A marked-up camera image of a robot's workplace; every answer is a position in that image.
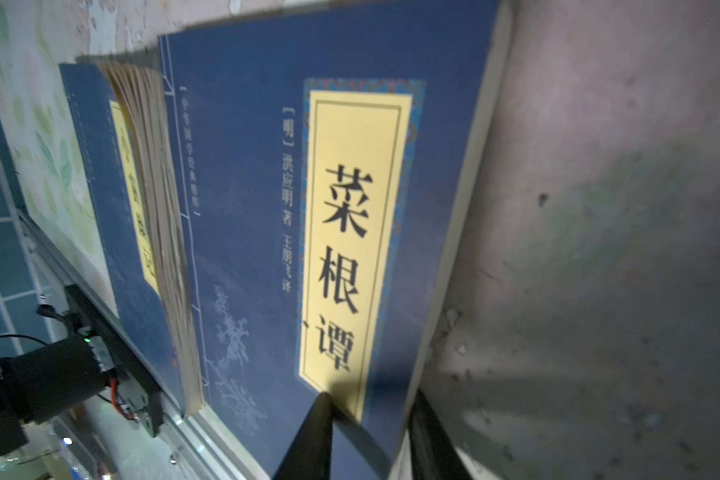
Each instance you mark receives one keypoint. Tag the blue book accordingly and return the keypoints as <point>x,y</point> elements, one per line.
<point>325,160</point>
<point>108,149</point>

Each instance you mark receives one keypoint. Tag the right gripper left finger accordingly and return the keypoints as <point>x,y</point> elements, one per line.
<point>309,455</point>

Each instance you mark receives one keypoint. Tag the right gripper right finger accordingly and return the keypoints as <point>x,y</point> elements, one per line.
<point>433,455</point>

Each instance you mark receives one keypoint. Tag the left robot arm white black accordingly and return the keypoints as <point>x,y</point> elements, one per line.
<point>36,386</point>

